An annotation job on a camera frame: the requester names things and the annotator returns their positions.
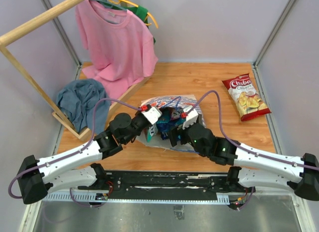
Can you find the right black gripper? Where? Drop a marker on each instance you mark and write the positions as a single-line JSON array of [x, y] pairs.
[[173, 134]]

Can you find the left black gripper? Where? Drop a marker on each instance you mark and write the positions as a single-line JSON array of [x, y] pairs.
[[141, 114]]

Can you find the blue snack bag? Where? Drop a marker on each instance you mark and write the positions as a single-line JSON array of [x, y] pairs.
[[170, 118]]

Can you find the blue checkered paper bag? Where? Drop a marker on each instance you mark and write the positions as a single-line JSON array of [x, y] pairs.
[[171, 106]]

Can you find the red Chuba chips bag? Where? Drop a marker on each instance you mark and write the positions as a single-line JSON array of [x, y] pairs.
[[247, 100]]

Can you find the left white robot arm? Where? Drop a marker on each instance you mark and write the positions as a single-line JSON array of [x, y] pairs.
[[37, 175]]

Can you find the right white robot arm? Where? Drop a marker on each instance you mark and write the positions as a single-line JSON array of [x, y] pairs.
[[250, 167]]

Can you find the green white snack pack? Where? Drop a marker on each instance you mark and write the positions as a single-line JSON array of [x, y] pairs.
[[151, 131]]

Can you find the blue crumpled cloth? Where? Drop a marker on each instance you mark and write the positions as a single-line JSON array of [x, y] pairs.
[[77, 101]]

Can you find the pink t-shirt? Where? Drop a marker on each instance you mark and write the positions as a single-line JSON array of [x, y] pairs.
[[120, 46]]

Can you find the green garment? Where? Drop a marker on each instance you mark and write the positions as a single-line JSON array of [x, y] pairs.
[[141, 12]]

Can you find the grey-blue hanger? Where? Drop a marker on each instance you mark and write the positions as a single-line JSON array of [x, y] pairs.
[[110, 5]]

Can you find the yellow hanger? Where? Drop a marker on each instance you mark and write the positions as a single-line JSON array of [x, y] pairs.
[[150, 19]]

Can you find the wooden clothes rack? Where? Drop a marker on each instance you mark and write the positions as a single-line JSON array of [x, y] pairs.
[[24, 114]]

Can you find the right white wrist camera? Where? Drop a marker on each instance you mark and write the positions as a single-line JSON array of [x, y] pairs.
[[190, 115]]

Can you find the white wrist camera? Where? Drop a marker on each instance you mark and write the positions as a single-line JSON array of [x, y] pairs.
[[152, 113], [190, 115]]

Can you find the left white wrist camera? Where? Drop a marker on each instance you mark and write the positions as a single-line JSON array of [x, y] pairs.
[[152, 113]]

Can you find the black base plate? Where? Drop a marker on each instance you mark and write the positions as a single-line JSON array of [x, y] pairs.
[[175, 186]]

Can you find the grey slotted cable duct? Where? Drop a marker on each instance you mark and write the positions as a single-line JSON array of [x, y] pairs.
[[91, 197]]

